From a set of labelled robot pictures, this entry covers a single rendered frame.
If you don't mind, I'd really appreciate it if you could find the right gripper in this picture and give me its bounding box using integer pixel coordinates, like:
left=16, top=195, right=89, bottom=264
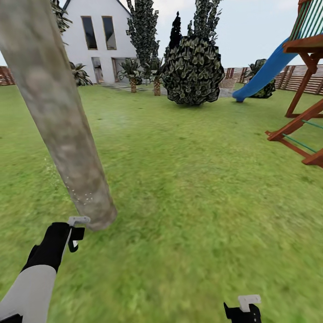
left=224, top=304, right=261, bottom=323

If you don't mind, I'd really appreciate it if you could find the pesticide atomizer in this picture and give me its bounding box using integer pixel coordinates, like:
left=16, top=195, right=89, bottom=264
left=68, top=240, right=79, bottom=253

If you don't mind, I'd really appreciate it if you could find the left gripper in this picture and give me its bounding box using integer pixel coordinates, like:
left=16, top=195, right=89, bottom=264
left=70, top=227, right=85, bottom=241

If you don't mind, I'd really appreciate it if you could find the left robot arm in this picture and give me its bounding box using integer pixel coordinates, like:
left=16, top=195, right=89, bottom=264
left=0, top=216, right=90, bottom=323

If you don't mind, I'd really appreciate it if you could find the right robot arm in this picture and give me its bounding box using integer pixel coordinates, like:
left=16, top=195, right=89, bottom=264
left=224, top=295, right=262, bottom=323

